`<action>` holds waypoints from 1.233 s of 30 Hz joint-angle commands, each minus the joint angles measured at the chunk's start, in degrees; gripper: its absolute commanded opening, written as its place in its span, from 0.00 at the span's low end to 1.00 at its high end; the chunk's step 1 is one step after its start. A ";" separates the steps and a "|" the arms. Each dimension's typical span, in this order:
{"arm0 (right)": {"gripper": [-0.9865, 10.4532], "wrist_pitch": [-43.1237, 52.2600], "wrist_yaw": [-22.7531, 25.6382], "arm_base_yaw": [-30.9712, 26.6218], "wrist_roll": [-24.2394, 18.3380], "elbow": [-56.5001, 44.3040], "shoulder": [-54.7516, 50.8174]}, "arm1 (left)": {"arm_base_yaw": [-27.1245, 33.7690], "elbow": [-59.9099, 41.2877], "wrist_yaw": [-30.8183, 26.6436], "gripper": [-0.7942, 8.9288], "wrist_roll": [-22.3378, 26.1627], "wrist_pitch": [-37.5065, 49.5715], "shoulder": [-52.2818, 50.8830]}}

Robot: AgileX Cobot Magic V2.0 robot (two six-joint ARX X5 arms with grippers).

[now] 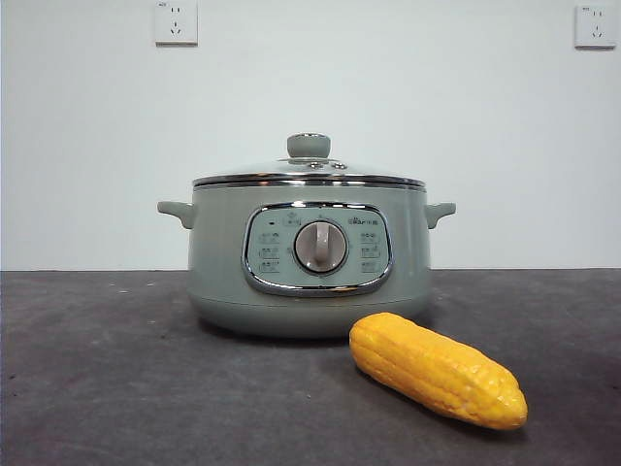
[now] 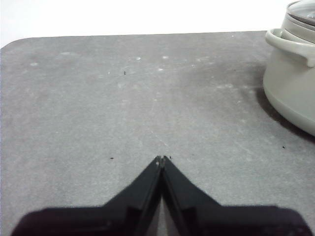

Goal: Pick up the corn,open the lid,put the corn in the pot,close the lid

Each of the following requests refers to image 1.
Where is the yellow corn cob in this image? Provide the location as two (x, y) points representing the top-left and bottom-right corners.
(348, 313), (529, 430)

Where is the glass lid with green knob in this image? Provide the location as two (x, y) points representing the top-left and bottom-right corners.
(192, 131), (427, 188)

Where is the white wall socket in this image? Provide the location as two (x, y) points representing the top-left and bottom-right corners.
(154, 0), (199, 48)
(574, 4), (610, 50)

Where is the pale green electric pot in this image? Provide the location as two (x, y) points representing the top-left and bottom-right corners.
(156, 185), (458, 340)

